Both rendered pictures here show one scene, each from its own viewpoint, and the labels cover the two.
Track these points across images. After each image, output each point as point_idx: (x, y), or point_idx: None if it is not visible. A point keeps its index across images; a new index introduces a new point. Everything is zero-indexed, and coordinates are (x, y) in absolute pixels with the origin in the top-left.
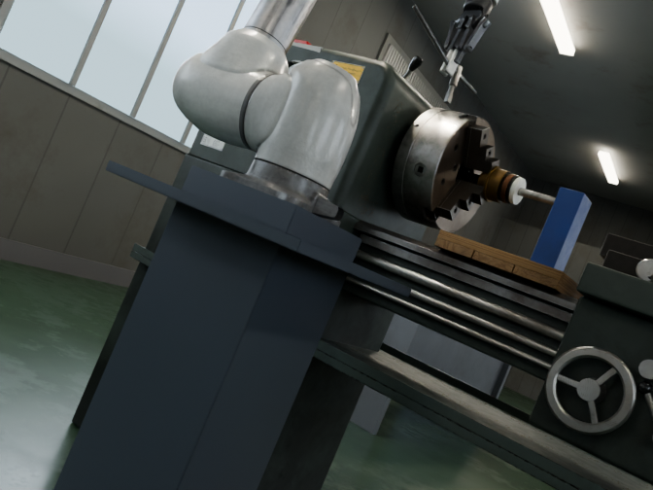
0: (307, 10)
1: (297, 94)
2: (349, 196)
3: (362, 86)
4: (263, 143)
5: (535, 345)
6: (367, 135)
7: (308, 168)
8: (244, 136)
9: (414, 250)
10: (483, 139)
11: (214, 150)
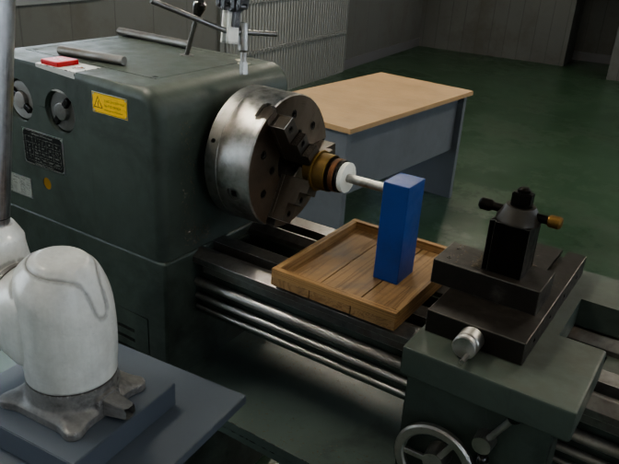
0: (5, 162)
1: (27, 325)
2: (171, 245)
3: (134, 124)
4: (23, 367)
5: (391, 378)
6: (161, 182)
7: (76, 387)
8: None
9: (255, 285)
10: (290, 133)
11: (26, 197)
